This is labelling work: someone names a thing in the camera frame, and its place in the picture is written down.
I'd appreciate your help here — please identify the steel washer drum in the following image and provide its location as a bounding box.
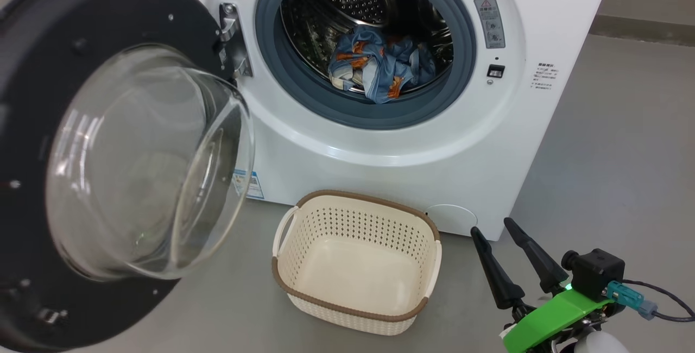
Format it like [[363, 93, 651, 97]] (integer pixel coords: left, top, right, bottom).
[[280, 0, 454, 105]]

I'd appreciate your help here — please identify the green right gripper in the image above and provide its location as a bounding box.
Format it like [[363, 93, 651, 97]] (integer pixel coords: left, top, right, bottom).
[[470, 217, 625, 353]]

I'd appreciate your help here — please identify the white washing machine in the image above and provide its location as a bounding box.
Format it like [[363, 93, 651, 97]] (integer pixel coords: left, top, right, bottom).
[[149, 0, 618, 242]]

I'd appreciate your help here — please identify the black round glass washer door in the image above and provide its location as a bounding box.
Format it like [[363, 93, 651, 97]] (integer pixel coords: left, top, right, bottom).
[[0, 0, 256, 353]]

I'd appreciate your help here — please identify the cream perforated laundry basket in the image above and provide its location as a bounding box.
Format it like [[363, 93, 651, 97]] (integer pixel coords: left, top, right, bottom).
[[271, 189, 443, 336]]

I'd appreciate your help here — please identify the printed text label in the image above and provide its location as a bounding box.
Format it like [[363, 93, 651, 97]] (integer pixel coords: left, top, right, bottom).
[[529, 61, 560, 93]]

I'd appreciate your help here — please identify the teal connector black cable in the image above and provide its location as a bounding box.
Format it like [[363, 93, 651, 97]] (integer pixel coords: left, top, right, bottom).
[[607, 280, 695, 323]]

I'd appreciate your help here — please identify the grey warning sticker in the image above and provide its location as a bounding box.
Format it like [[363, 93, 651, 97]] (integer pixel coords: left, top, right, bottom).
[[474, 0, 506, 49]]

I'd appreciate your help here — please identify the metal door hinge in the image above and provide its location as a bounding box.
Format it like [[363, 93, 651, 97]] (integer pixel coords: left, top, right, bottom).
[[217, 3, 253, 79]]

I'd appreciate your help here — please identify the round white filter cover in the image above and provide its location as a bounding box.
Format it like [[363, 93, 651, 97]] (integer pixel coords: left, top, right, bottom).
[[425, 204, 478, 237]]

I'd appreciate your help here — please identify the blue bear print garment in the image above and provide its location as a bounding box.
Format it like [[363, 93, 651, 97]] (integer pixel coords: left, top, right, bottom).
[[328, 26, 437, 105]]

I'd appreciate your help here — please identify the grey rubber door gasket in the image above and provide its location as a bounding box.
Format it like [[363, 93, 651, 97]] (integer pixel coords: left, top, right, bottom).
[[254, 0, 477, 131]]

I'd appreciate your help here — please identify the blue energy label sticker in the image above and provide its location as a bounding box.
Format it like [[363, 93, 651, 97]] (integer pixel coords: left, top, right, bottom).
[[232, 168, 265, 200]]

